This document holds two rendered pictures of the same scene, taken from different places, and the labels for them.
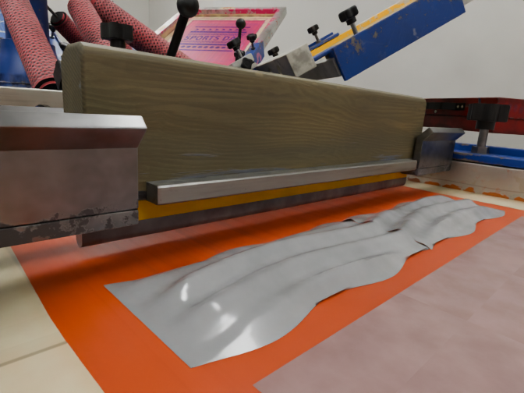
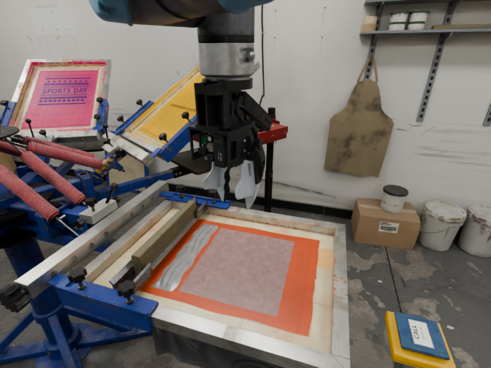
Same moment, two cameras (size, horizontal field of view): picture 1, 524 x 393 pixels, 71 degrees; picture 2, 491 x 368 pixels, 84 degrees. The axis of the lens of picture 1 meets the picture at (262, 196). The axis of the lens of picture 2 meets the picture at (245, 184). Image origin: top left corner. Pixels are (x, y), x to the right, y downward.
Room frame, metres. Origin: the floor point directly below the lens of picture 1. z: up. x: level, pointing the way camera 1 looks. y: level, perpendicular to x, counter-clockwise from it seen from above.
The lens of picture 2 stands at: (-0.52, 0.10, 1.59)
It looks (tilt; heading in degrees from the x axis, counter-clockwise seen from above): 26 degrees down; 332
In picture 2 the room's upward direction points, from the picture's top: straight up
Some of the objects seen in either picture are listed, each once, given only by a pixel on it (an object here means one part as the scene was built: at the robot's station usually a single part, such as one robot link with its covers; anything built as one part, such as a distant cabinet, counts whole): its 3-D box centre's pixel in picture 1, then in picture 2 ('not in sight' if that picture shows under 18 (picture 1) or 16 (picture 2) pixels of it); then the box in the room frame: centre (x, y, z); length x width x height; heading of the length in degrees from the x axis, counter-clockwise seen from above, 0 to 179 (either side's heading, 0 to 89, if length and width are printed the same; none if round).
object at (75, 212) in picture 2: not in sight; (90, 217); (0.55, 0.21, 1.02); 0.17 x 0.06 x 0.05; 45
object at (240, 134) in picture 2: not in sight; (226, 122); (-0.15, -0.07, 1.50); 0.09 x 0.08 x 0.12; 120
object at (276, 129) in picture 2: (512, 118); (241, 132); (1.27, -0.81, 1.06); 0.61 x 0.46 x 0.12; 105
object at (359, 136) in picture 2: not in sight; (361, 119); (1.14, -1.95, 1.06); 0.53 x 0.07 x 1.05; 45
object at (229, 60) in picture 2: not in sight; (229, 62); (-0.15, -0.07, 1.58); 0.08 x 0.08 x 0.05
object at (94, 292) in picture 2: not in sight; (107, 301); (0.13, 0.18, 0.97); 0.30 x 0.05 x 0.07; 45
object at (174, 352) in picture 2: not in sight; (221, 344); (-0.01, -0.09, 0.79); 0.46 x 0.09 x 0.33; 45
